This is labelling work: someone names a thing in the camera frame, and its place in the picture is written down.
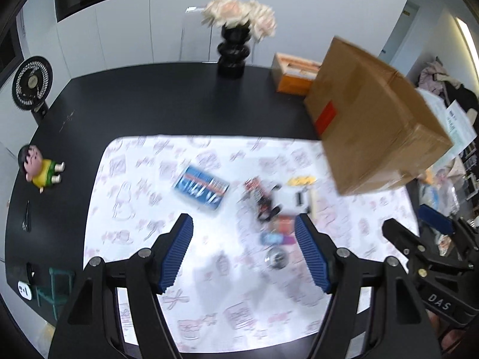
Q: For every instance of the white label printer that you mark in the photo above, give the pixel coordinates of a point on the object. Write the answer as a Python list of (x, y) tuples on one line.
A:
[(291, 200)]

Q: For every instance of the round metal tin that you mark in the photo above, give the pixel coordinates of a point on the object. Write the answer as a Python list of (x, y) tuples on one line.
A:
[(276, 258)]

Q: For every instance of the white patterned table mat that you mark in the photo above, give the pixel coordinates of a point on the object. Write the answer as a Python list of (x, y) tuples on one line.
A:
[(225, 298)]

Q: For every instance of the white green printed pouch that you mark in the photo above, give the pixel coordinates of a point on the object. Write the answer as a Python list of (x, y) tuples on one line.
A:
[(454, 121)]

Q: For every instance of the black pen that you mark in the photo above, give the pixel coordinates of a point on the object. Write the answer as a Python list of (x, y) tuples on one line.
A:
[(26, 222)]

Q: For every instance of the small green toy chair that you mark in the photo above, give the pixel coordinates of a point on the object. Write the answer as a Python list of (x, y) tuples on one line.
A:
[(57, 292)]

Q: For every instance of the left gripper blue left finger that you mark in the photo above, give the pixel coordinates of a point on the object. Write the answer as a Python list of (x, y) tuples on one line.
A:
[(169, 250)]

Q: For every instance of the blue purple small packet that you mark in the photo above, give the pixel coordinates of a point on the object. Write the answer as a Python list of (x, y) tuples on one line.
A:
[(269, 239)]

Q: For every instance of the wooden comb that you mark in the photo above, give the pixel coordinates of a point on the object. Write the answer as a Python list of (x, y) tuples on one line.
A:
[(312, 203)]

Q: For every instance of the cartoon boy figurine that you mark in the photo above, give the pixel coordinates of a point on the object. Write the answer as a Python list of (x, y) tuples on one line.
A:
[(41, 172)]

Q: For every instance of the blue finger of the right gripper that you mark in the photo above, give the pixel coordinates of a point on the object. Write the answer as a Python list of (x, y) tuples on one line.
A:
[(435, 220), (411, 246)]

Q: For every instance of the blue dental floss pick box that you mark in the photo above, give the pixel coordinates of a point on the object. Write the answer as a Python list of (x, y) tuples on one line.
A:
[(201, 187)]

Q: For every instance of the pile of clothes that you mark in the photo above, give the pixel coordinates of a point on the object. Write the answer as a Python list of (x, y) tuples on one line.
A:
[(434, 78)]

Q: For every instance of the cream artificial roses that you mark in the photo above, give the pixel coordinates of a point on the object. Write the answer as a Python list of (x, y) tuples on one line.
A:
[(259, 18)]

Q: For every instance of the white tag with black print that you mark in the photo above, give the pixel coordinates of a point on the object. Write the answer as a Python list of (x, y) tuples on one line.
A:
[(24, 290)]

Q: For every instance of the black round desk fan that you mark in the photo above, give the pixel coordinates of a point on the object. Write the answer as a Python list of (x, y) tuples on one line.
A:
[(31, 87)]

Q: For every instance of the orange small packet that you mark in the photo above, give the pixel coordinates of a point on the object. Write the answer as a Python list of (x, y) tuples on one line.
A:
[(283, 224)]

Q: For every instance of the black vase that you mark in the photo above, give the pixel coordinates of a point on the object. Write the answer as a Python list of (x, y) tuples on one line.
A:
[(233, 51)]

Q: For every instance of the brown cardboard box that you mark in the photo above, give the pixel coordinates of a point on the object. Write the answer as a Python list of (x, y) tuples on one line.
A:
[(377, 131)]

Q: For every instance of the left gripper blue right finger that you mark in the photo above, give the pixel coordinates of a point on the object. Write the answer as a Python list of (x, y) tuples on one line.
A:
[(318, 251)]

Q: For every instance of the orange tissue box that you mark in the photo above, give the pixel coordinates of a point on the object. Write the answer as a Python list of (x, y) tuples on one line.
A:
[(293, 75)]

